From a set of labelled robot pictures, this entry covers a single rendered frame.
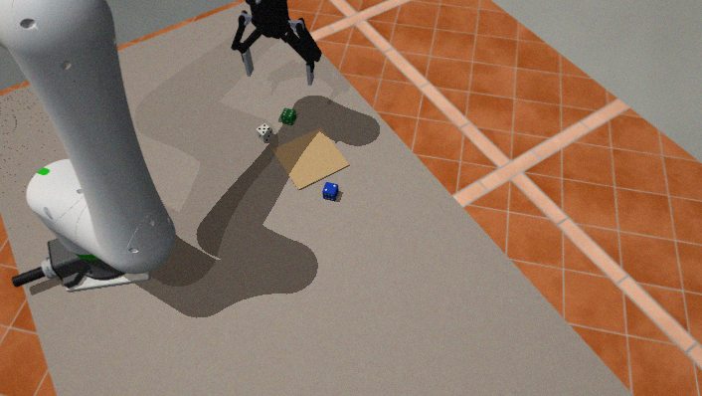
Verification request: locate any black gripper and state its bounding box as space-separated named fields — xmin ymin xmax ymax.
xmin=231 ymin=1 xmax=322 ymax=86

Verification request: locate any green die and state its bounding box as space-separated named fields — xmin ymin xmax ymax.
xmin=281 ymin=108 xmax=296 ymax=125

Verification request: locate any tan square mat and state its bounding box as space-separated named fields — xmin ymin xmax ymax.
xmin=272 ymin=127 xmax=350 ymax=191

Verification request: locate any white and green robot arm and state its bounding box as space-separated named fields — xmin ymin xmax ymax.
xmin=0 ymin=0 xmax=176 ymax=288

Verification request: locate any white die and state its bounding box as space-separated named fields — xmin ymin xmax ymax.
xmin=257 ymin=123 xmax=273 ymax=142

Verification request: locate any blue die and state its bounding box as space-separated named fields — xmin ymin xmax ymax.
xmin=322 ymin=182 xmax=339 ymax=201

